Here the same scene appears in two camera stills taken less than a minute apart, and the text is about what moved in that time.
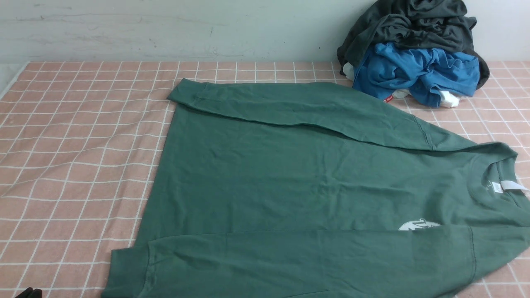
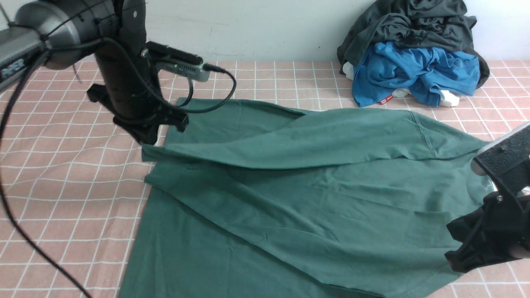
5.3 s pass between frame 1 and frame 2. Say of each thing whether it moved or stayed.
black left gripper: moved
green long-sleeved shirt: moved
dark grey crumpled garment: stayed
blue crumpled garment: stayed
